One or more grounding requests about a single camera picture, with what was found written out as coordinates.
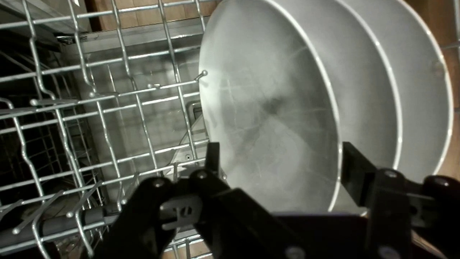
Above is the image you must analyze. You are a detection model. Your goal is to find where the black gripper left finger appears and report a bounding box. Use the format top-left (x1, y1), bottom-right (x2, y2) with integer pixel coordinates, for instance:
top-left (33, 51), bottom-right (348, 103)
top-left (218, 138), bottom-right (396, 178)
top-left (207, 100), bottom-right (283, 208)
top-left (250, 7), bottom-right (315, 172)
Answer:
top-left (92, 140), bottom-right (274, 259)

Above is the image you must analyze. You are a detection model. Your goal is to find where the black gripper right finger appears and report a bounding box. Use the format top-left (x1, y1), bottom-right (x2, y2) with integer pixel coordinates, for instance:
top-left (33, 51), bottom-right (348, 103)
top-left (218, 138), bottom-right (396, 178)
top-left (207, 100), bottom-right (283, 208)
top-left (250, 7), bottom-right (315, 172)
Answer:
top-left (342, 140), bottom-right (460, 259)

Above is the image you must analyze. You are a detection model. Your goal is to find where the white round dinner plate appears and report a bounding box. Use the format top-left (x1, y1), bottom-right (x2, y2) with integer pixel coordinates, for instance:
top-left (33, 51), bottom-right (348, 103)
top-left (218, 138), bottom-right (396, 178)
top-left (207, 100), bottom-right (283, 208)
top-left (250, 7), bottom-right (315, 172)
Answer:
top-left (267, 0), bottom-right (404, 169)
top-left (335, 0), bottom-right (455, 184)
top-left (197, 0), bottom-right (343, 212)

